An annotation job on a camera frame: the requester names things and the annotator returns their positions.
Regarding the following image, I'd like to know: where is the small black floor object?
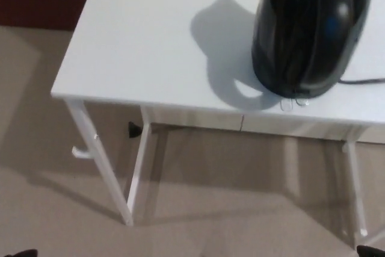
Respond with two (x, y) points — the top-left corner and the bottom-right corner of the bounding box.
(128, 121), (142, 140)

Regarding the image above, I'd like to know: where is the white metal-legged table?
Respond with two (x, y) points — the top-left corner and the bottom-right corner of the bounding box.
(50, 0), (385, 247)

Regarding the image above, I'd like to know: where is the black electric kettle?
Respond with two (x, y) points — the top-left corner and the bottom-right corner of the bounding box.
(251, 0), (374, 100)

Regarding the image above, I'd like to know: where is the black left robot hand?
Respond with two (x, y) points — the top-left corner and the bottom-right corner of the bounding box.
(0, 249), (39, 257)

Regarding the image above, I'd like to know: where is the white table leg hook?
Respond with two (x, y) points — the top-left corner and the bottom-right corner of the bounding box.
(71, 146), (90, 159)

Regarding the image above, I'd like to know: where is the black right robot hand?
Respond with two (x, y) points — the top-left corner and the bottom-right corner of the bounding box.
(356, 244), (385, 257)

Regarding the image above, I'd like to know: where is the long clear base lever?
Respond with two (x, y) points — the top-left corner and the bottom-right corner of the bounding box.
(279, 98), (295, 113)

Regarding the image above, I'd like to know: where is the black kettle power cord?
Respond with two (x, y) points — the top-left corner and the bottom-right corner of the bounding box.
(338, 78), (385, 85)

